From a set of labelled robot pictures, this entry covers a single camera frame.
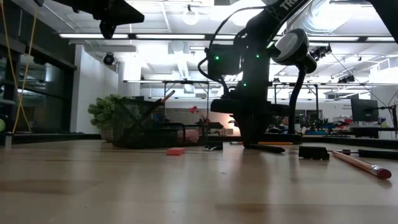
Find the black pen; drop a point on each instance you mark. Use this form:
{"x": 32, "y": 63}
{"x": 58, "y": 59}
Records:
{"x": 273, "y": 149}

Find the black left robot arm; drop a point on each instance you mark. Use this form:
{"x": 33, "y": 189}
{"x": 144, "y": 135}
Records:
{"x": 38, "y": 2}

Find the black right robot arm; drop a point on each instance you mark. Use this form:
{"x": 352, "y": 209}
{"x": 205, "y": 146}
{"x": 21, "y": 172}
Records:
{"x": 264, "y": 18}

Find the orange rubber eraser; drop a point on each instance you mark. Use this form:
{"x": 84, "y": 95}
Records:
{"x": 175, "y": 152}

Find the pink sticky note pad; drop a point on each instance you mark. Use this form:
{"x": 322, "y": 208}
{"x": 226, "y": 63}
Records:
{"x": 189, "y": 136}

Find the round white ceiling lamp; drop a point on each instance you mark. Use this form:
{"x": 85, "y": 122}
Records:
{"x": 190, "y": 17}

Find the black binder clip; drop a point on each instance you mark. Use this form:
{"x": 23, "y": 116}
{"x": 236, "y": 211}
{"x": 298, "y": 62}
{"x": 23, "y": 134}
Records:
{"x": 314, "y": 153}
{"x": 214, "y": 145}

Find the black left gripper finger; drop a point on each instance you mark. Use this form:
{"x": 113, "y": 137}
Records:
{"x": 121, "y": 12}

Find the person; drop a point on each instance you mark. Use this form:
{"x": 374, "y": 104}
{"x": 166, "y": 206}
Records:
{"x": 284, "y": 122}

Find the black gooseneck desk lamp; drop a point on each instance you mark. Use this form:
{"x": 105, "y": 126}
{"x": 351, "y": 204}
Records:
{"x": 295, "y": 93}

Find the black aluminium table frame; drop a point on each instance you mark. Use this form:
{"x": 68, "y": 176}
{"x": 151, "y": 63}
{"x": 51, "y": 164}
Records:
{"x": 373, "y": 142}

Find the orange pencil with eraser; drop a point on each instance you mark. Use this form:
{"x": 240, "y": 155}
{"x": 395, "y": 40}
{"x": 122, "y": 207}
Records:
{"x": 276, "y": 143}
{"x": 357, "y": 162}
{"x": 168, "y": 96}

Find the small green potted plant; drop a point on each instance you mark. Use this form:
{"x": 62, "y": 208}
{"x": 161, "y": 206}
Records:
{"x": 101, "y": 113}

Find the black computer monitor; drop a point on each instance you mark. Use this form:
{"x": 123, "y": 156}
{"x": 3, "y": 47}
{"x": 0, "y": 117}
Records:
{"x": 364, "y": 110}

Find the black ceiling spotlight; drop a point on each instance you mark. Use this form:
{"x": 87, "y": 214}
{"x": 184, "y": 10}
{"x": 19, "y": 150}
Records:
{"x": 109, "y": 59}

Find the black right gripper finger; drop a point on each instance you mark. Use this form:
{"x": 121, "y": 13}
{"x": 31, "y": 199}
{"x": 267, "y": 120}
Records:
{"x": 247, "y": 130}
{"x": 260, "y": 130}

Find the black mesh desk organizer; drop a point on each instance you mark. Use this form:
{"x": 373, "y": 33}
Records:
{"x": 140, "y": 137}

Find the pink background desk lamp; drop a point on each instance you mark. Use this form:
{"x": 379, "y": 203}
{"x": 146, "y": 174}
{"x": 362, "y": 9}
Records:
{"x": 193, "y": 109}

